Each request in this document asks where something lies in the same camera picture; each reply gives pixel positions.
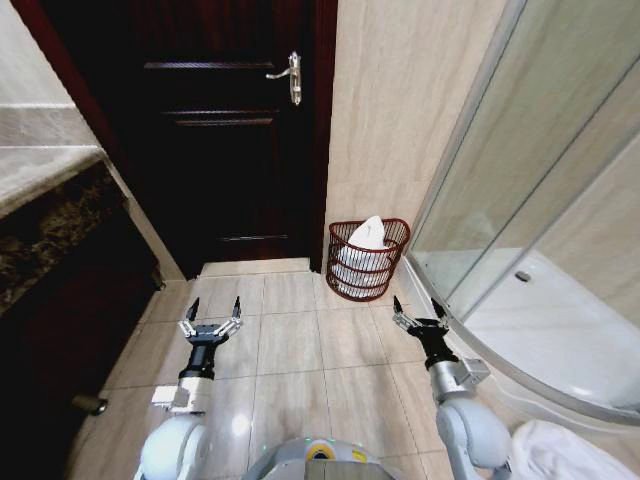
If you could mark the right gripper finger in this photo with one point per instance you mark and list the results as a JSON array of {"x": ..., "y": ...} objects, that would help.
[
  {"x": 402, "y": 317},
  {"x": 440, "y": 316}
]

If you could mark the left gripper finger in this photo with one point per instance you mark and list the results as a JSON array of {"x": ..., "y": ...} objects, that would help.
[
  {"x": 189, "y": 320},
  {"x": 231, "y": 321}
]

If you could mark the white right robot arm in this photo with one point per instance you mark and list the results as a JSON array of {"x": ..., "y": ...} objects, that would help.
[{"x": 470, "y": 425}]

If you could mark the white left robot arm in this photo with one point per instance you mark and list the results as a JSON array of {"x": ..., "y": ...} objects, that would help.
[{"x": 172, "y": 432}]

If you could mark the white towel in hamper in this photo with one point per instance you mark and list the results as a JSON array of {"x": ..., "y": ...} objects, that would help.
[{"x": 367, "y": 235}]

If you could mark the white towel on floor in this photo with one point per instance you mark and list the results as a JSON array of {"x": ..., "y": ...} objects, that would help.
[{"x": 565, "y": 452}]

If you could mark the silver shower drain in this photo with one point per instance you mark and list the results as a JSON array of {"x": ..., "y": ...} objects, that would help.
[{"x": 523, "y": 275}]

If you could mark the white shower tray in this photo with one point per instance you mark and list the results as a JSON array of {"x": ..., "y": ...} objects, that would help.
[{"x": 545, "y": 320}]

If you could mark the metal door stopper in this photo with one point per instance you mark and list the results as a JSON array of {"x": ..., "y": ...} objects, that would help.
[{"x": 91, "y": 403}]

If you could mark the white robot front shell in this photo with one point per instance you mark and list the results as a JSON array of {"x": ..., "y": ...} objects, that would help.
[{"x": 312, "y": 459}]

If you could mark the marble vanity counter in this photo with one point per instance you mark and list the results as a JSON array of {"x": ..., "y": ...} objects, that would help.
[{"x": 55, "y": 210}]

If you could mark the dark wooden door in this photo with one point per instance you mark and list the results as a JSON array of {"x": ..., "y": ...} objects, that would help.
[{"x": 200, "y": 135}]

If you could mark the glass shower enclosure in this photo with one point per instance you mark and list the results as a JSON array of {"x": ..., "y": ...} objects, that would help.
[{"x": 530, "y": 165}]

